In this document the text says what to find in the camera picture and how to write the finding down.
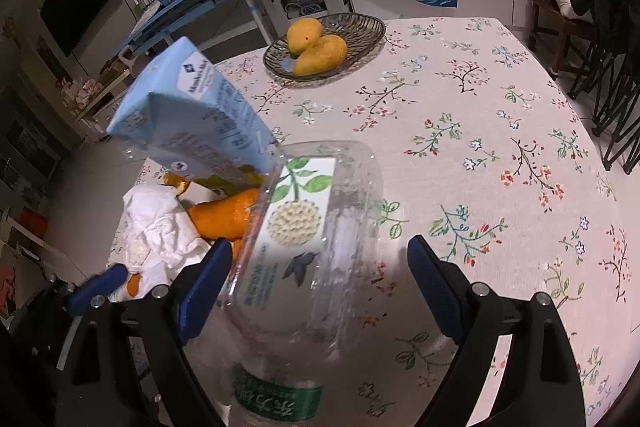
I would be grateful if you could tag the small orange peel piece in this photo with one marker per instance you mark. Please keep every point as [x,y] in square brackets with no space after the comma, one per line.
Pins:
[175,184]
[134,287]

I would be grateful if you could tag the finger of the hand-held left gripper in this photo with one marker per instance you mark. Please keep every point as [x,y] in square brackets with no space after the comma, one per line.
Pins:
[100,287]

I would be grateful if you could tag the floral tablecloth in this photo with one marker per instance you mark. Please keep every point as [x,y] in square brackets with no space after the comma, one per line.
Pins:
[450,107]

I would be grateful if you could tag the dark woven fruit bowl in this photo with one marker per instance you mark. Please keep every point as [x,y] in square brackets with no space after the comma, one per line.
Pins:
[360,32]

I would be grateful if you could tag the pink flower box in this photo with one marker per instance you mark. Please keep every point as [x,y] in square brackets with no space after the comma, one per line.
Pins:
[85,91]

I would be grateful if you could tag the black folding chair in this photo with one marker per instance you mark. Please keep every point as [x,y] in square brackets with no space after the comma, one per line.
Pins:
[615,97]

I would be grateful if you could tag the yellow mango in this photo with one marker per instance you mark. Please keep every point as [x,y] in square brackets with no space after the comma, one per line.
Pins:
[322,54]
[302,34]

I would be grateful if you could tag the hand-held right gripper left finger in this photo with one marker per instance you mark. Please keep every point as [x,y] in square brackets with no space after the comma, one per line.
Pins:
[205,287]

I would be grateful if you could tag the clear plastic bottle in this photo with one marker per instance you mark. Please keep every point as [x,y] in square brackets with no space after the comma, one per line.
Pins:
[275,399]

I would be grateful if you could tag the light blue milk carton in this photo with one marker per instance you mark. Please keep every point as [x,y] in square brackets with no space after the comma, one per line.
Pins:
[190,107]

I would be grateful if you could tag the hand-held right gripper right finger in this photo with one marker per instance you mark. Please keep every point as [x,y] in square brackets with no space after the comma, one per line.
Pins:
[435,287]

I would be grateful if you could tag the clear plastic clamshell box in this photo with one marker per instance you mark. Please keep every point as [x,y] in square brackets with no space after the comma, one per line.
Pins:
[300,217]

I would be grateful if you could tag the white paper sheets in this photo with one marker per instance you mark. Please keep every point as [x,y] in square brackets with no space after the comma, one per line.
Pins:
[149,14]

